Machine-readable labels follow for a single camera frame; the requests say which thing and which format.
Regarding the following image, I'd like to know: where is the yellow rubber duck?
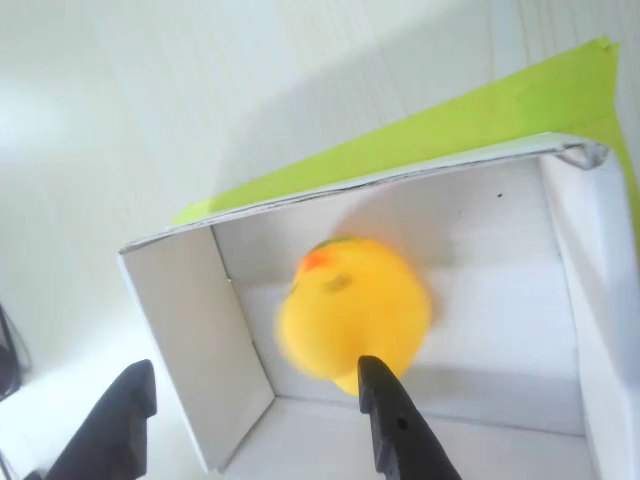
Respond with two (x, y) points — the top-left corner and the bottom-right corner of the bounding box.
(274, 235), (434, 399)

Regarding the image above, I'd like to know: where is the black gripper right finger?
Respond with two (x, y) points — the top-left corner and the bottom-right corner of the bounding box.
(356, 355), (462, 480)

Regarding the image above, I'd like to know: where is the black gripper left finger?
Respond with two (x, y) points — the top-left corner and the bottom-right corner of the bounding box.
(22, 358), (159, 480)

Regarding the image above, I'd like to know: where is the dark bulky object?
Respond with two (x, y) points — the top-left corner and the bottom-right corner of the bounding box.
(0, 302), (31, 404)

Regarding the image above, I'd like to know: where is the white cardboard box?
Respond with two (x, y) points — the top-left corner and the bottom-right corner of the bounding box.
(117, 130), (640, 480)

